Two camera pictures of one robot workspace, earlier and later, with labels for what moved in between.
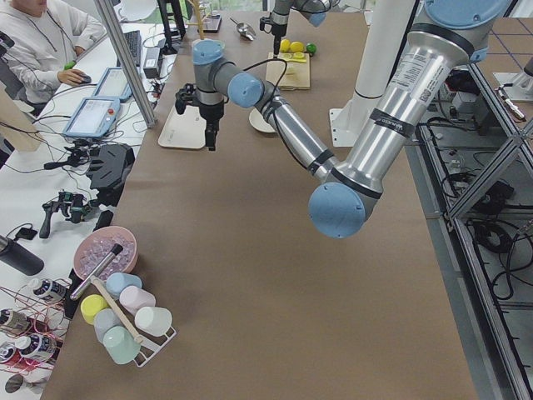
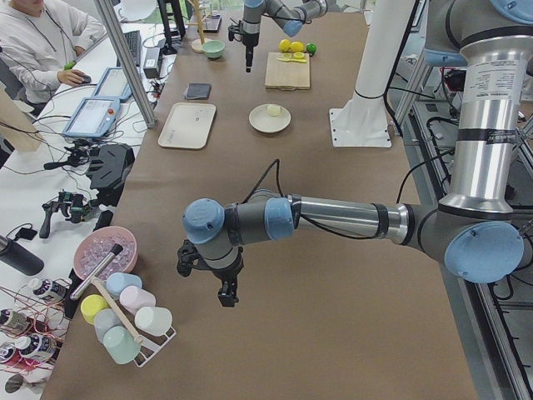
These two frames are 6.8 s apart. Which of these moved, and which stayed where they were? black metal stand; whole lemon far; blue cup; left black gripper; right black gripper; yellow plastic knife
Moved: left black gripper; right black gripper
Stayed: whole lemon far; blue cup; black metal stand; yellow plastic knife
